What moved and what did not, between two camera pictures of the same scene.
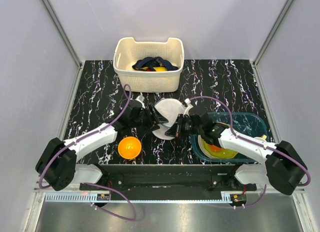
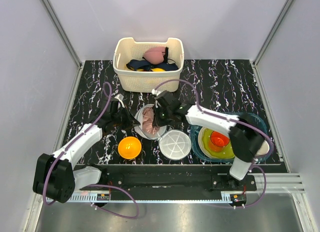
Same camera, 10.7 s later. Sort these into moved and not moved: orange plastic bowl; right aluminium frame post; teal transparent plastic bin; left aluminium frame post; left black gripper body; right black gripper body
Moved: right black gripper body; left black gripper body
Not moved: right aluminium frame post; orange plastic bowl; teal transparent plastic bin; left aluminium frame post
